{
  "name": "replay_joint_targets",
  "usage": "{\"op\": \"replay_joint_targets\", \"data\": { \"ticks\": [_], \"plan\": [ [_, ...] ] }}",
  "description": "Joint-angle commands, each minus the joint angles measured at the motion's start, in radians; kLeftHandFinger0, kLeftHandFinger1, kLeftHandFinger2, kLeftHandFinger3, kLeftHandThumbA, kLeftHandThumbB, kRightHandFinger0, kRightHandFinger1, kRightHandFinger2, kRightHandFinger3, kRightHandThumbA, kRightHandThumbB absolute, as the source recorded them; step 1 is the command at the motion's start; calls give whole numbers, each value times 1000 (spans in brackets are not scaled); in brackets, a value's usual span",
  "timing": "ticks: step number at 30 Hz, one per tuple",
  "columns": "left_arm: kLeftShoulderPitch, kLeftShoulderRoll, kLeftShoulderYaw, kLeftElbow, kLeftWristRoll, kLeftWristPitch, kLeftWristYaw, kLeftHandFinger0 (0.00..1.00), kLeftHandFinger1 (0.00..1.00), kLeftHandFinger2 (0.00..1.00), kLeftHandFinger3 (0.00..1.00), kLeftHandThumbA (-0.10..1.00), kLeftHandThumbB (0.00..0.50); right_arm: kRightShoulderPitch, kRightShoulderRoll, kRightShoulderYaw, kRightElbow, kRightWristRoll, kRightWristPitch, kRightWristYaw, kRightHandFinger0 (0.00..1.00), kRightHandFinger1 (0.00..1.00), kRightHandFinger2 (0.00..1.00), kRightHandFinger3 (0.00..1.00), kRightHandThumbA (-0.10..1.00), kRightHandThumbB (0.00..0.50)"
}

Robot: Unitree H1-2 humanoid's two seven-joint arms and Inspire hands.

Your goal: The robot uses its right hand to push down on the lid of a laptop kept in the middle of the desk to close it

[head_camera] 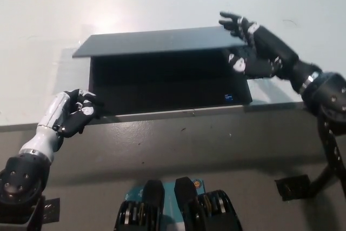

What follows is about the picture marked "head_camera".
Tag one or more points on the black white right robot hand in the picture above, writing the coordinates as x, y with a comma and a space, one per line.
270, 49

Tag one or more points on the black ribbed robot body block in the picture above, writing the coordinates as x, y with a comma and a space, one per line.
140, 214
213, 212

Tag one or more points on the black floor tape patch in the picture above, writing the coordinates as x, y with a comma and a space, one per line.
52, 209
290, 187

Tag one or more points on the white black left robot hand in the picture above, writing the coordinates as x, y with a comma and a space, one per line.
73, 121

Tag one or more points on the black laptop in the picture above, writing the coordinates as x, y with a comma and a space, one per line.
151, 41

